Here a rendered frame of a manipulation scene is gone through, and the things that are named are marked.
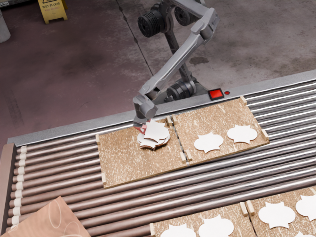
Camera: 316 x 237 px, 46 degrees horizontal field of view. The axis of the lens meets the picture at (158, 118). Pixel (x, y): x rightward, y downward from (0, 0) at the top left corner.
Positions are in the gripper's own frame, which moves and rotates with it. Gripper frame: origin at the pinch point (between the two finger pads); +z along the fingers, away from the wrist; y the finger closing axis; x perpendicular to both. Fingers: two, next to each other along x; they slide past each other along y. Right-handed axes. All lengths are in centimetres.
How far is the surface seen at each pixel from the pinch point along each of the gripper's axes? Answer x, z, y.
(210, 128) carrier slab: -29.9, 9.0, 13.0
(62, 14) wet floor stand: 225, 101, 256
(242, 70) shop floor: -22, 107, 180
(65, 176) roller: 34.4, 10.2, -30.5
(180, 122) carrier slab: -13.3, 9.1, 14.5
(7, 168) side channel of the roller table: 65, 7, -34
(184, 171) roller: -23.6, 9.9, -15.6
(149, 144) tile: -4.0, 4.2, -7.2
